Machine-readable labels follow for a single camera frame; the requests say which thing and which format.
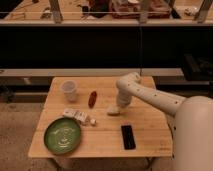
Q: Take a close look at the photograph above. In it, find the white sponge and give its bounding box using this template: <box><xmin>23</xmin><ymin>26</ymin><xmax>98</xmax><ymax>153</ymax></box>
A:
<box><xmin>107</xmin><ymin>106</ymin><xmax>120</xmax><ymax>116</ymax></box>

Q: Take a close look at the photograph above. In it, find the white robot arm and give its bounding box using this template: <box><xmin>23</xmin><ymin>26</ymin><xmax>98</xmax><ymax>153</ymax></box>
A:
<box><xmin>116</xmin><ymin>72</ymin><xmax>213</xmax><ymax>171</ymax></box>

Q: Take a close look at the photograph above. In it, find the red sausage-shaped object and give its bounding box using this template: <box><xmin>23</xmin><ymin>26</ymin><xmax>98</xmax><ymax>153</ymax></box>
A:
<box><xmin>88</xmin><ymin>91</ymin><xmax>97</xmax><ymax>108</ymax></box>

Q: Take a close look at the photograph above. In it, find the wooden table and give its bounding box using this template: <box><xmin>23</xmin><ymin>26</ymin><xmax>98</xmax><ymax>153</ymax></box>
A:
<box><xmin>28</xmin><ymin>77</ymin><xmax>172</xmax><ymax>159</ymax></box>

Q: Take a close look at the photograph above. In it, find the black rectangular phone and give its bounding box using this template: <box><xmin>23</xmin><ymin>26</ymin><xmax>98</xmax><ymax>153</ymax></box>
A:
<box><xmin>121</xmin><ymin>125</ymin><xmax>136</xmax><ymax>150</ymax></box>

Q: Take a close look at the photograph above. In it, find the white crumpled packet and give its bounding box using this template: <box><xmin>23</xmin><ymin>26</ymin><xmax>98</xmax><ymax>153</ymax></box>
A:
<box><xmin>62</xmin><ymin>108</ymin><xmax>96</xmax><ymax>126</ymax></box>

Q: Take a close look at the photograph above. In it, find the translucent plastic cup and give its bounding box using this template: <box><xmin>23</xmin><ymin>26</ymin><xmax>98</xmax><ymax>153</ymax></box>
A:
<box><xmin>60</xmin><ymin>80</ymin><xmax>77</xmax><ymax>102</ymax></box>

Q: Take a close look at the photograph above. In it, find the green round plate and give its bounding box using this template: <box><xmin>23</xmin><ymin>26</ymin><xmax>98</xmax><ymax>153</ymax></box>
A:
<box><xmin>44</xmin><ymin>118</ymin><xmax>81</xmax><ymax>155</ymax></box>

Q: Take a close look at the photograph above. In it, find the background metal shelf rack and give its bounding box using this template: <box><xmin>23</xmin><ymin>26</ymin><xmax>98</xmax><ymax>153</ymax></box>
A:
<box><xmin>0</xmin><ymin>0</ymin><xmax>213</xmax><ymax>77</ymax></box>

